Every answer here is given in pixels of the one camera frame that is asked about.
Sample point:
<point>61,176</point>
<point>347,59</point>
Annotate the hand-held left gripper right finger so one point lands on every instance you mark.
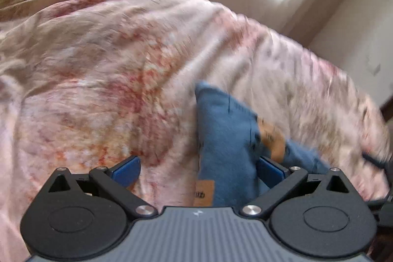
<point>270,171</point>

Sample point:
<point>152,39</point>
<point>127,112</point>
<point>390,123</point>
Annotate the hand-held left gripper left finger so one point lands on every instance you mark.
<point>127,171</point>

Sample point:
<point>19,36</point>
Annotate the pink floral blanket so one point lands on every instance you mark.
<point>107,81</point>

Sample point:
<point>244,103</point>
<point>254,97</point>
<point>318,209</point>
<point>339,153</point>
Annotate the blue dog print pants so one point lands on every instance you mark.
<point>227,139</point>

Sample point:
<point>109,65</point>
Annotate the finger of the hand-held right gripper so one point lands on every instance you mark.
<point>376,160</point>

